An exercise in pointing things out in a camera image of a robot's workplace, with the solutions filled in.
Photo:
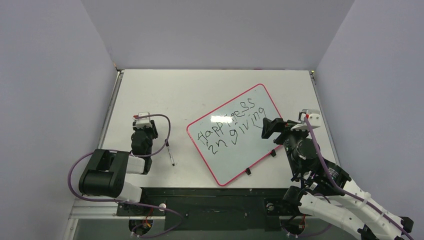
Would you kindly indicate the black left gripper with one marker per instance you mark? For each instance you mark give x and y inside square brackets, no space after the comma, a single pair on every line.
[151,130]

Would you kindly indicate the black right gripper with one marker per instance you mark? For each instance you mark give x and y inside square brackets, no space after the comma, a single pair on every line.
[281,129]

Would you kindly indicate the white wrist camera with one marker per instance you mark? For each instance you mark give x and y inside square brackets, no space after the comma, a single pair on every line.
[308,117]
[142,120]

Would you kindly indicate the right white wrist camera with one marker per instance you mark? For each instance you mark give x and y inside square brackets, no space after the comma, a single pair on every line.
[308,117]

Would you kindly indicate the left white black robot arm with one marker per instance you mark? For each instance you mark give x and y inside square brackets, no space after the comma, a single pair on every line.
[105,172]

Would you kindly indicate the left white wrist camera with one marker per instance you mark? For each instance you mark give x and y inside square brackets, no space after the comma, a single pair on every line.
[142,120]

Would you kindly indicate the black whiteboard marker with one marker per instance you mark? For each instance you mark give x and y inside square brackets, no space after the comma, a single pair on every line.
[171,156]

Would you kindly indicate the aluminium table frame rail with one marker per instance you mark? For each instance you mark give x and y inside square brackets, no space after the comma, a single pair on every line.
[188,205]

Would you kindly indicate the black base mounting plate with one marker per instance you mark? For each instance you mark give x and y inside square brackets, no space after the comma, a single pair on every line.
[221,222]

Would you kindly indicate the pink-framed whiteboard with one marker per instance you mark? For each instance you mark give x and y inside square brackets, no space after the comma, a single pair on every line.
[229,138]

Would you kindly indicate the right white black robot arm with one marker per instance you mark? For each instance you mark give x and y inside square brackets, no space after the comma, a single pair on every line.
[326,190]

